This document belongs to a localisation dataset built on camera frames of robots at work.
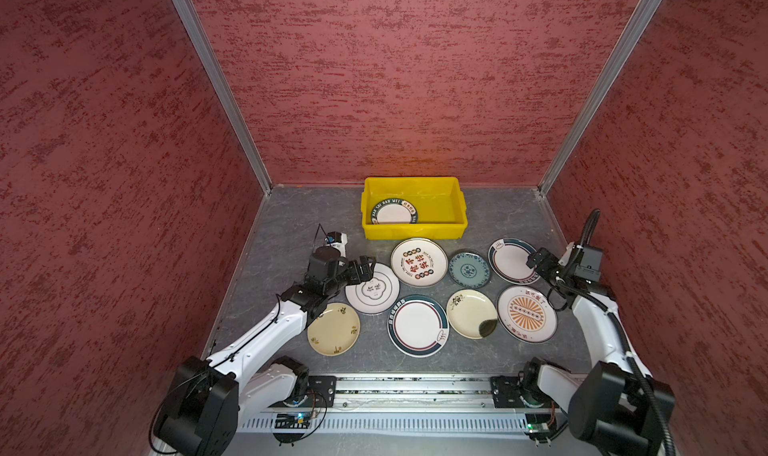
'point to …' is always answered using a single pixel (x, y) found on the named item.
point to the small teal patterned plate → (469, 270)
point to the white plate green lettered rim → (395, 211)
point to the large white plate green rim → (418, 326)
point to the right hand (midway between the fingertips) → (536, 267)
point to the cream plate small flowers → (335, 331)
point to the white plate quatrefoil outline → (376, 295)
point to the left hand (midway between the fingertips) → (363, 266)
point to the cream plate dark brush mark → (472, 314)
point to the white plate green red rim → (507, 261)
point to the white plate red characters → (418, 262)
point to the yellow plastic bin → (441, 203)
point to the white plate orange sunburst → (526, 314)
